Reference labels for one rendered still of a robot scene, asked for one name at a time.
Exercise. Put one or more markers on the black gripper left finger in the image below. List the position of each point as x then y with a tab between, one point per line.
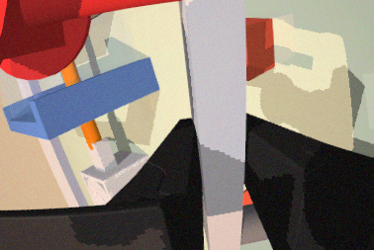
161	208

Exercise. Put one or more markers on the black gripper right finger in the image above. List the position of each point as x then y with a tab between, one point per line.
310	195

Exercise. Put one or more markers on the red-orange block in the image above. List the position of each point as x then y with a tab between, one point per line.
246	198
259	47

